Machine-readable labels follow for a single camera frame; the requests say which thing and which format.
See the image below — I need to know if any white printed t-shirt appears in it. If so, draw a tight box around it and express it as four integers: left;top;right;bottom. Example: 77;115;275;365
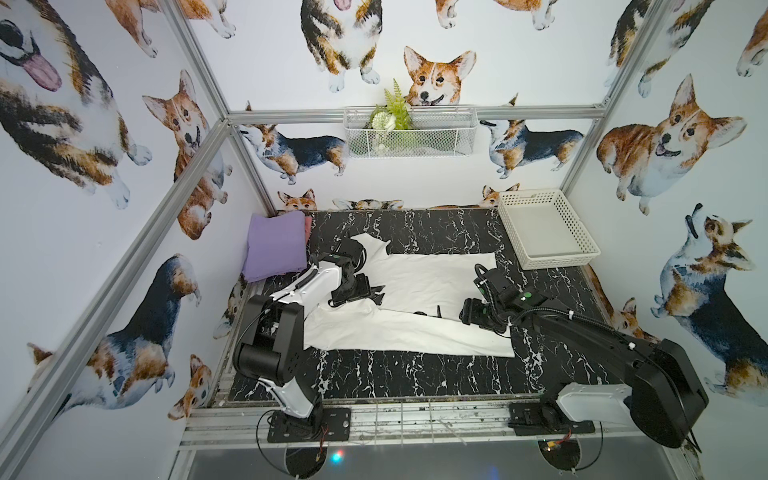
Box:
304;233;515;358

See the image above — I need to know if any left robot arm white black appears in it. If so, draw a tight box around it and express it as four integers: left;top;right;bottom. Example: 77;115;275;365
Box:
233;238;384;421

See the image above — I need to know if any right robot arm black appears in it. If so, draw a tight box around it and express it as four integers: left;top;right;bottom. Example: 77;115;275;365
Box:
460;264;709;448

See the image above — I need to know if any folded pink t-shirt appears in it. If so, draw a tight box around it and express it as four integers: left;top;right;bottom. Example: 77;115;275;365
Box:
304;216;313;243

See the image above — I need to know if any folded purple t-shirt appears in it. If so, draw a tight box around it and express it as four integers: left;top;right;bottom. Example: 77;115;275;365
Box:
242;211;308;283

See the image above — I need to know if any white plastic basket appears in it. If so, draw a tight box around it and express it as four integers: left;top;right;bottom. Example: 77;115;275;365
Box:
497;189;601;270

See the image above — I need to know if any artificial green fern plant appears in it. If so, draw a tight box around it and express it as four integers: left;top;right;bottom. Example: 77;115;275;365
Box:
366;80;413;154

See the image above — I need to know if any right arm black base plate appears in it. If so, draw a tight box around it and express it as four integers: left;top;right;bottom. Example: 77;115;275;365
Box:
508;400;596;436

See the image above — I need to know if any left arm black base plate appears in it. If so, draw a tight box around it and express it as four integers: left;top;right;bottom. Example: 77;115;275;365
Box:
267;407;352;443

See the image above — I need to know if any white wire wall basket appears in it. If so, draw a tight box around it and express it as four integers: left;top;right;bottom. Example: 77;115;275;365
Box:
343;107;479;158

